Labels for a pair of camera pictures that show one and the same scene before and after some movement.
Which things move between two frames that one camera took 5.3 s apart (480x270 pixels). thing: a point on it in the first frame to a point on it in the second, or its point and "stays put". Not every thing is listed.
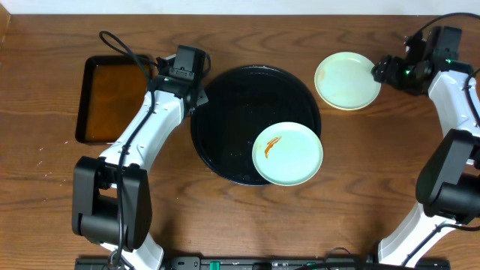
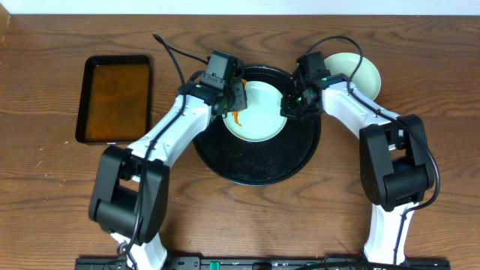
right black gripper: [387, 67] to [286, 109]
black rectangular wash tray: [109, 89] stays put
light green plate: [344, 80] stays put
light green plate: [287, 154] to [262, 120]
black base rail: [253, 263] stays put
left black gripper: [200, 97] to [237, 97]
